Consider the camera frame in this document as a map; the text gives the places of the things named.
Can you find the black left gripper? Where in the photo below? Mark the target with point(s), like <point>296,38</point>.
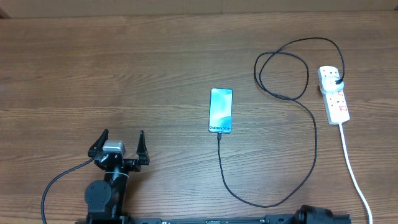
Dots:
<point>134,165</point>

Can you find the Samsung Galaxy smartphone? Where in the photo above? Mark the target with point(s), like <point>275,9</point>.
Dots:
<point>220,113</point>

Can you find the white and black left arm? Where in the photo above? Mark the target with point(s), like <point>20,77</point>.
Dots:
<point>105,198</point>

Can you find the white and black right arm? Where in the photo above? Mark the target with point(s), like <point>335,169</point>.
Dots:
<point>313,215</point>

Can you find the white charger adapter plug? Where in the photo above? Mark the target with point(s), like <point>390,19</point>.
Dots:
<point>330,85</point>

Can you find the white power strip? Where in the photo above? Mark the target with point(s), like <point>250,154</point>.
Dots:
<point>335,103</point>

